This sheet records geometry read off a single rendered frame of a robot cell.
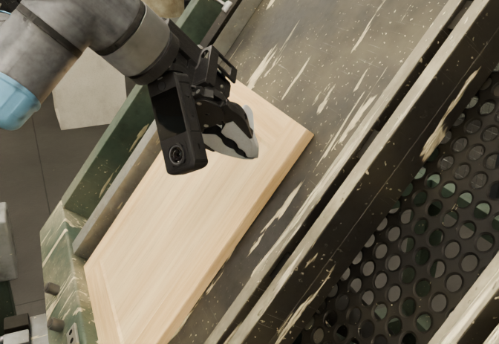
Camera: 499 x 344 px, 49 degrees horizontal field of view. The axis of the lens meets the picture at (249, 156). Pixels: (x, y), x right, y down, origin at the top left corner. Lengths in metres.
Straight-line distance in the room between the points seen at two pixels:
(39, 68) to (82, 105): 4.34
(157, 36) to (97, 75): 4.26
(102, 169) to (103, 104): 3.37
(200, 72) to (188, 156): 0.11
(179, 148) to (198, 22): 0.92
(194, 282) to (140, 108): 0.71
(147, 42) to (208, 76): 0.09
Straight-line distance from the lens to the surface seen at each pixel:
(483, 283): 0.51
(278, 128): 0.92
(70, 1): 0.56
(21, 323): 1.45
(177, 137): 0.61
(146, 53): 0.60
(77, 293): 1.26
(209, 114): 0.66
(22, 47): 0.57
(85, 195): 1.59
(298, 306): 0.70
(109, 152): 1.55
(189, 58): 0.67
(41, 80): 0.57
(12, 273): 1.62
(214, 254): 0.90
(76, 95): 4.87
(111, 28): 0.58
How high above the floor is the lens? 1.64
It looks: 23 degrees down
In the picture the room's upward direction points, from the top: straight up
